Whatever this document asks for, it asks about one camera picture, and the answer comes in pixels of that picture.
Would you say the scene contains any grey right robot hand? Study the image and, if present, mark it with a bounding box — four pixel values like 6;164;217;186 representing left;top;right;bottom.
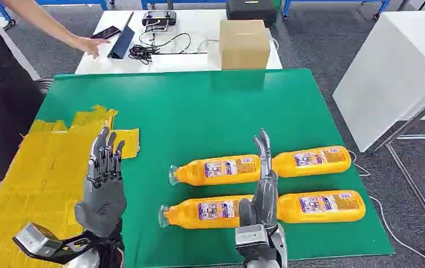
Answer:
238;128;280;229

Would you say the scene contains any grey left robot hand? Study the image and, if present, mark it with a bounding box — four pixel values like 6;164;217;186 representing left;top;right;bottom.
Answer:
74;127;128;238

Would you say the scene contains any orange drink bottle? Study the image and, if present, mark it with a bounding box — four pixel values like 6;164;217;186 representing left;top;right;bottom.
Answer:
276;190;366;224
157;195;254;229
168;154;262;187
271;145;352;179

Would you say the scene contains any yellow sheet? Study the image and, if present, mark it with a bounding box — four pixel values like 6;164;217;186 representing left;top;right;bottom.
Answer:
0;105;141;268

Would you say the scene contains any green table mat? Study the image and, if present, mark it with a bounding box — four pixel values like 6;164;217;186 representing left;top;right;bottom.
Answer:
35;68;395;268

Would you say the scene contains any brown cardboard box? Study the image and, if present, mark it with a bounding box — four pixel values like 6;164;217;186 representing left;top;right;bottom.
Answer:
219;19;271;71

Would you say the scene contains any person's hand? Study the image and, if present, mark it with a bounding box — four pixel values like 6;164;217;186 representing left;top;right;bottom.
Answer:
73;35;112;60

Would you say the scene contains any dark blue tablet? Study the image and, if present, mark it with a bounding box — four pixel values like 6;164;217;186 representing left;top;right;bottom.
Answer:
107;11;136;60

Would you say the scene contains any large white board table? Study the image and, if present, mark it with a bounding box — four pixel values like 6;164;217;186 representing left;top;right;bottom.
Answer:
332;10;425;154

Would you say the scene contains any black smartphone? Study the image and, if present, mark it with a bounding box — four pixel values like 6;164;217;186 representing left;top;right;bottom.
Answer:
89;25;122;40

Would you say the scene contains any black box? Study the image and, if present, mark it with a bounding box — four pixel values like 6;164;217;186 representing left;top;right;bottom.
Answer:
225;0;277;29

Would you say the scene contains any black handheld controller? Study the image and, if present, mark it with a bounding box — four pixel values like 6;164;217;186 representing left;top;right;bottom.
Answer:
141;10;177;27

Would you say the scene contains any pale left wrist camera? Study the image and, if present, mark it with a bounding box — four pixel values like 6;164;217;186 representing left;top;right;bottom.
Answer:
12;222;65;260

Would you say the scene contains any white floor cable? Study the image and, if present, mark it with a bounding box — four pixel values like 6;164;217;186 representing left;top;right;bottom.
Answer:
348;150;425;268

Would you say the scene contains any metal table frame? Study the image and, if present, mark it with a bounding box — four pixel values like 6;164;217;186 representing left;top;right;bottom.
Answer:
370;85;425;248

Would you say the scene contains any black cable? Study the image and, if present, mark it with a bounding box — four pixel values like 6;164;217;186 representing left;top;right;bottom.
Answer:
128;31;209;65

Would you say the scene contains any white cable on table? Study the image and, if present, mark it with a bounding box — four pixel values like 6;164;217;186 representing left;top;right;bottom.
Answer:
196;38;221;53

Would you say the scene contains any blue metal frame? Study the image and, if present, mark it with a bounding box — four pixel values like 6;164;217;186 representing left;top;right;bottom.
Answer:
0;0;110;31
282;0;392;21
141;0;228;11

